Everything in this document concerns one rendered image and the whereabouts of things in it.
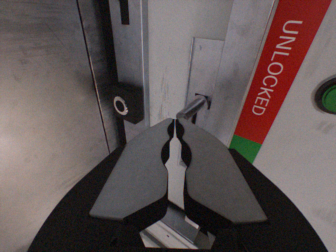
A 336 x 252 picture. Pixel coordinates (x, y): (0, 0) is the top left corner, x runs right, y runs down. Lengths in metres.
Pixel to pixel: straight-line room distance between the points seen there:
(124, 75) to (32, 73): 0.12
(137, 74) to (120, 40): 0.05
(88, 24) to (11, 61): 0.11
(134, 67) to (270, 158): 0.22
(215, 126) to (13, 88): 0.23
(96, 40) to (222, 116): 0.22
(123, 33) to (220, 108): 0.17
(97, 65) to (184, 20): 0.15
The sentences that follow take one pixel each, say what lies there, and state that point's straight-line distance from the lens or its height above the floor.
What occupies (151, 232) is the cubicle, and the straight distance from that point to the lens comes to 0.54.
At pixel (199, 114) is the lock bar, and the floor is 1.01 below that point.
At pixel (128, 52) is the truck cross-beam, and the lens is 0.26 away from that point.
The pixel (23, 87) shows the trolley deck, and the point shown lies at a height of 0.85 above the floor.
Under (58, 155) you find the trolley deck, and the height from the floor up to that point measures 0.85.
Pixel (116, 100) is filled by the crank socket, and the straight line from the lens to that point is 0.27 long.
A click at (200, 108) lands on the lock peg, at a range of 0.20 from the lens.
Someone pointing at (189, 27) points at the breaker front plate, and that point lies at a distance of 0.21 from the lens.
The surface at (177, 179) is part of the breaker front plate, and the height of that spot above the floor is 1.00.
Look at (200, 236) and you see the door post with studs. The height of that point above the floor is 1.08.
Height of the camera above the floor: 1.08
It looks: 26 degrees down
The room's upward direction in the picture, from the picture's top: 113 degrees clockwise
